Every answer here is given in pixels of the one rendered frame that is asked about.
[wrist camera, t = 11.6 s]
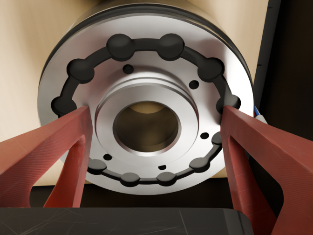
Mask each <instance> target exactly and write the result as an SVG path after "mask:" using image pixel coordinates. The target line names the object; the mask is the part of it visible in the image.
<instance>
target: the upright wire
mask: <svg viewBox="0 0 313 235"><path fill-rule="evenodd" d="M254 116H255V118H256V119H258V120H260V121H262V122H264V123H266V124H268V123H267V122H266V120H265V119H264V117H263V116H262V115H260V113H259V111H258V110H257V108H256V106H255V107H254Z"/></svg>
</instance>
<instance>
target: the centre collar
mask: <svg viewBox="0 0 313 235"><path fill-rule="evenodd" d="M140 102H155V103H158V104H162V105H164V106H166V107H167V108H169V109H170V110H171V111H172V112H173V113H174V114H175V116H176V118H177V128H176V130H175V132H174V133H173V135H172V136H171V137H170V138H169V139H168V140H166V141H164V142H163V143H160V144H158V145H152V146H142V145H136V144H133V143H131V142H129V141H128V140H127V139H125V138H124V137H123V136H122V135H121V133H120V132H119V130H118V127H117V123H116V121H117V119H118V117H119V115H120V114H121V112H122V111H123V110H124V109H126V108H127V107H129V106H131V105H133V104H136V103H140ZM198 132H199V113H198V109H197V106H196V103H195V102H194V100H193V98H192V97H191V96H190V95H189V93H188V92H187V91H186V90H184V89H183V88H182V87H180V86H179V85H177V84H175V83H173V82H171V81H169V80H166V79H162V78H158V77H149V76H145V77H136V78H131V79H128V80H125V81H123V82H121V83H119V84H117V85H115V86H114V87H112V88H111V89H109V90H108V91H107V92H106V93H105V94H104V96H103V97H102V98H101V100H100V101H99V103H98V105H97V108H96V111H95V134H96V137H97V139H98V141H99V143H100V145H101V146H102V148H103V149H104V150H105V151H106V152H107V153H108V154H109V155H110V156H112V157H113V158H115V159H116V160H118V161H120V162H123V163H125V164H128V165H131V166H137V167H156V166H163V165H166V164H169V163H171V162H173V161H175V160H177V159H179V158H180V157H182V156H183V155H185V154H186V153H187V152H188V151H189V150H190V149H191V147H192V146H193V145H194V143H195V141H196V139H197V136H198Z"/></svg>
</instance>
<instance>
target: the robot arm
mask: <svg viewBox="0 0 313 235"><path fill-rule="evenodd" d="M92 135H93V125H92V119H91V114H90V108H89V106H82V107H80V108H78V109H76V110H74V111H72V112H70V113H68V114H66V115H64V116H62V117H60V118H58V119H56V120H54V121H52V122H50V123H48V124H46V125H44V126H42V127H39V128H36V129H34V130H31V131H28V132H25V133H23V134H21V135H18V136H15V137H13V138H10V139H7V140H4V141H2V142H0V235H313V141H310V140H308V139H305V138H302V137H299V136H297V135H294V134H291V133H289V132H286V131H284V130H281V129H278V128H276V127H273V126H270V125H268V124H266V123H264V122H262V121H260V120H258V119H256V118H254V117H252V116H250V115H248V114H246V113H244V112H242V111H240V110H238V109H236V108H234V107H232V106H230V105H225V106H224V108H223V114H222V119H221V125H220V135H221V141H222V148H223V155H224V161H225V168H226V173H227V178H228V182H229V187H230V192H231V198H232V202H233V207H234V209H229V208H189V207H80V203H81V199H82V192H83V188H84V183H85V178H86V173H87V169H88V162H89V155H90V148H91V142H92ZM68 149H69V151H68V154H67V157H66V159H65V162H64V165H63V168H62V170H61V173H60V176H59V178H58V180H57V183H56V185H55V187H54V188H53V190H52V192H51V194H50V196H49V198H48V199H47V201H46V203H45V205H44V206H43V207H30V204H29V196H30V192H31V189H32V186H33V185H34V184H35V183H36V182H37V181H38V180H39V179H40V178H41V177H42V176H43V175H44V174H45V173H46V172H47V171H48V170H49V169H50V168H51V167H52V166H53V165H54V164H55V163H56V162H57V161H58V160H59V159H60V158H61V157H62V155H63V154H64V153H65V152H66V151H67V150H68ZM244 149H245V150H246V151H247V152H248V153H249V154H250V155H251V156H252V157H253V158H254V159H255V160H256V161H257V162H258V163H259V164H260V165H261V166H262V167H263V168H264V169H265V170H266V171H267V172H268V173H269V174H270V175H271V176H272V177H273V178H274V179H275V180H276V181H277V182H278V183H279V184H280V186H281V188H282V190H283V195H284V204H283V207H282V209H281V211H280V214H279V216H278V218H276V216H275V214H274V213H273V211H272V209H271V207H270V206H269V204H268V202H267V200H266V199H265V197H264V195H263V194H262V192H261V190H260V188H259V186H258V184H257V182H256V180H255V178H254V175H253V173H252V170H251V167H250V164H249V162H248V159H247V156H246V153H245V151H244Z"/></svg>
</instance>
